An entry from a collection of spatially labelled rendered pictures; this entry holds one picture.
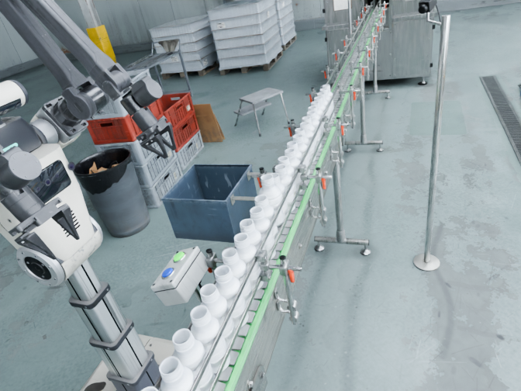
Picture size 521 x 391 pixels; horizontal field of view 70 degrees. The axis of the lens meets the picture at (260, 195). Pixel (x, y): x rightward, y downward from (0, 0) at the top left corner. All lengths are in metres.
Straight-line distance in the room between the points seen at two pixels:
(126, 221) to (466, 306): 2.45
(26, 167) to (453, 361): 1.91
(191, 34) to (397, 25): 4.12
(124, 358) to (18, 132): 0.89
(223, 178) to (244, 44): 5.83
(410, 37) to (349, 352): 4.21
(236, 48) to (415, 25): 3.46
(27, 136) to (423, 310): 1.99
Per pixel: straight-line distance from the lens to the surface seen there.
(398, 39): 5.46
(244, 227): 0.97
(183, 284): 0.97
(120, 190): 3.10
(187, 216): 1.66
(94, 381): 2.05
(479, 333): 2.27
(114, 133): 3.38
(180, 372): 0.74
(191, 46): 8.11
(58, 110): 1.33
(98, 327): 1.54
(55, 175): 1.23
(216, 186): 1.90
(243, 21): 7.47
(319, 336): 2.17
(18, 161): 0.83
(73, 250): 1.29
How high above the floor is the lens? 1.73
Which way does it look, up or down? 31 degrees down
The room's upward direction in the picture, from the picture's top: 11 degrees counter-clockwise
